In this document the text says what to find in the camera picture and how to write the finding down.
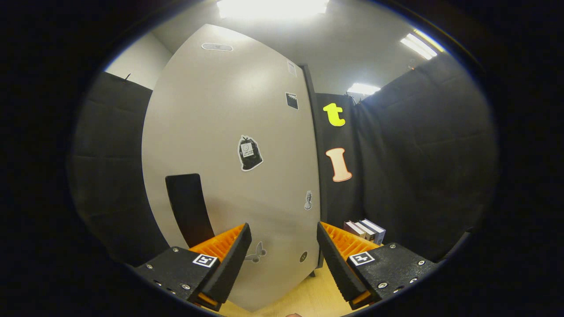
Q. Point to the black backdrop cloth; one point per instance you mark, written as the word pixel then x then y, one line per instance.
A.
pixel 418 176

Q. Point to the blue and white book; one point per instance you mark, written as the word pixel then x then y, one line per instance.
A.
pixel 378 231

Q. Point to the small ceiling light panel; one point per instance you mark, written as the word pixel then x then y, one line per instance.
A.
pixel 363 89

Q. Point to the double strip ceiling light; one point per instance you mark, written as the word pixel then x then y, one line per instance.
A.
pixel 418 45

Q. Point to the large ceiling light panel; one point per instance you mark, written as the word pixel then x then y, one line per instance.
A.
pixel 273 8

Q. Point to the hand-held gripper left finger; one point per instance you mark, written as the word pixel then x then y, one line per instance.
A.
pixel 229 273

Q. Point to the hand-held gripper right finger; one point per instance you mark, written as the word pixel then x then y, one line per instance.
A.
pixel 337 268

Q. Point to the dark red book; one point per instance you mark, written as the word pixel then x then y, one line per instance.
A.
pixel 352 229

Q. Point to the light grey cabinet door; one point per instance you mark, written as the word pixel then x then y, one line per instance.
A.
pixel 220 110

